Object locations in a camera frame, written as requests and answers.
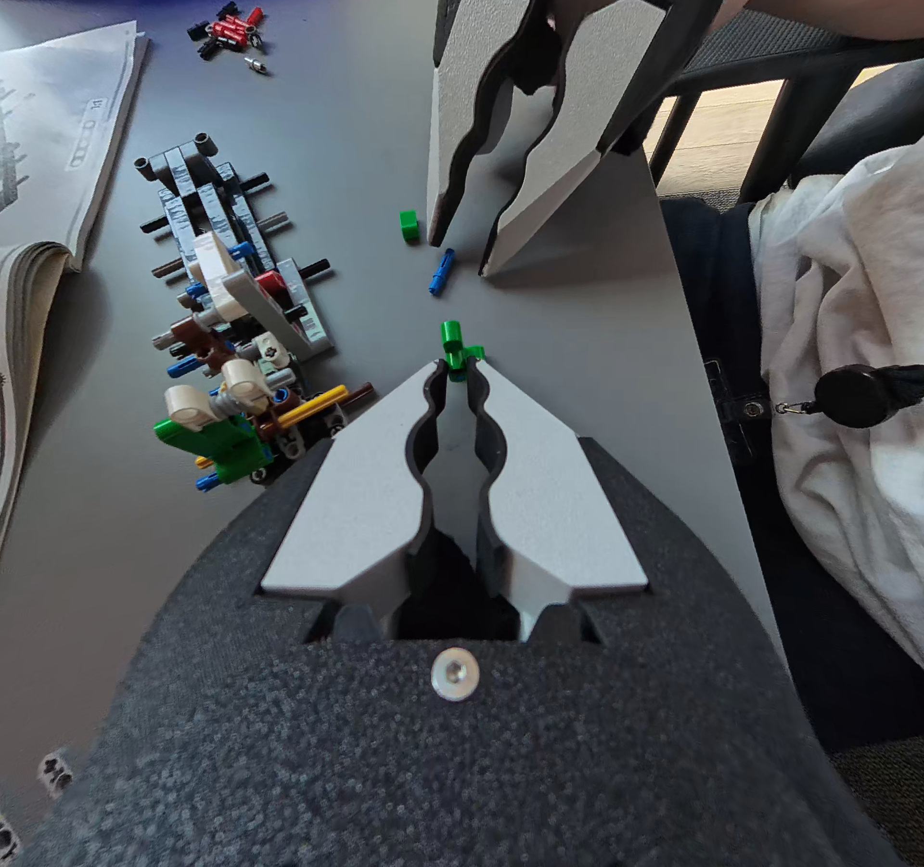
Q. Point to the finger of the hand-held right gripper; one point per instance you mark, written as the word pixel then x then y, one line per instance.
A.
pixel 476 36
pixel 613 65

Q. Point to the black badge reel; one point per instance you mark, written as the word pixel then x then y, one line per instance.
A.
pixel 855 396

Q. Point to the blue lego pin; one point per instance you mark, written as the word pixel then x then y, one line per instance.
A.
pixel 441 272

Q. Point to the green lego angled beam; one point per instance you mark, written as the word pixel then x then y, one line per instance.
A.
pixel 453 354

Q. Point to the small grey lego pin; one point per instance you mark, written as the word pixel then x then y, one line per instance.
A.
pixel 256 65

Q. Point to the small green lego block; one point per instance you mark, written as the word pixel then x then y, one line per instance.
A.
pixel 408 226

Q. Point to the pile of red black lego pins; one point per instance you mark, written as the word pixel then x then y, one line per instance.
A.
pixel 229 28

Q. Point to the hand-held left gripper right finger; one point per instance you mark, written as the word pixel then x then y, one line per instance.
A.
pixel 556 513

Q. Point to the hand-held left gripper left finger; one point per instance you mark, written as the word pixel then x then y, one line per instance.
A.
pixel 346 513

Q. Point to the grey lego chassis assembly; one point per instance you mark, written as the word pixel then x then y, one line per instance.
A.
pixel 231 304

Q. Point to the small grey lego beam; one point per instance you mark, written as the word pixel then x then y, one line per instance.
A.
pixel 54 771
pixel 8 838

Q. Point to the lego instruction booklet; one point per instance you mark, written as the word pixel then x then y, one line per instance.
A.
pixel 58 159

